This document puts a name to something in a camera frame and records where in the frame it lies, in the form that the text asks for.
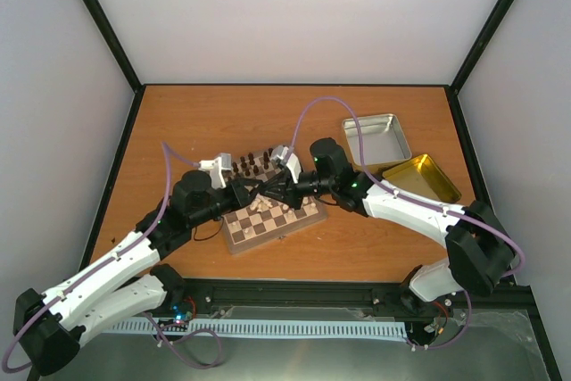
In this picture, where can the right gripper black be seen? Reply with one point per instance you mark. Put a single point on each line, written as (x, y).
(282, 184)

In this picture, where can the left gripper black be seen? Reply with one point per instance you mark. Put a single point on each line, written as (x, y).
(241, 197)

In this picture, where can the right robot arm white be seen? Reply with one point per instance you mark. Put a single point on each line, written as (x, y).
(478, 252)

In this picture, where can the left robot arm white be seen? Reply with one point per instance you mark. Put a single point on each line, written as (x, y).
(52, 326)

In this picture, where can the white chess pieces pile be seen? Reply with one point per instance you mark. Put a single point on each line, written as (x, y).
(261, 203)

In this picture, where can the wooden chess board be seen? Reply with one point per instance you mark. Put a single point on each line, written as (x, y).
(244, 229)

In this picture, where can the dark chess pieces rows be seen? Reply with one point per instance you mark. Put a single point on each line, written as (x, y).
(254, 165)

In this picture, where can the open silver tin box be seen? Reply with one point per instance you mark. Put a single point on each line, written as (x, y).
(384, 142)

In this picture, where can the gold tin lid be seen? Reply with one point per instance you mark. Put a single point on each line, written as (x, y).
(422, 176)

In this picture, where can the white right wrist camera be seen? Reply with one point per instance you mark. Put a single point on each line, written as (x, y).
(284, 157)

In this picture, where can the blue cable duct strip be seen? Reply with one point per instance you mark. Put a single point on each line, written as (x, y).
(290, 329)

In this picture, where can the black frame post left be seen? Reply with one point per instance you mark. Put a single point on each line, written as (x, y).
(110, 38)

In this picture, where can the black frame post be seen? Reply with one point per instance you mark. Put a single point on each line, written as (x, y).
(483, 39)
(110, 38)

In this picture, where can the black frame post right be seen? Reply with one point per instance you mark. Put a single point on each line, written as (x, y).
(483, 39)

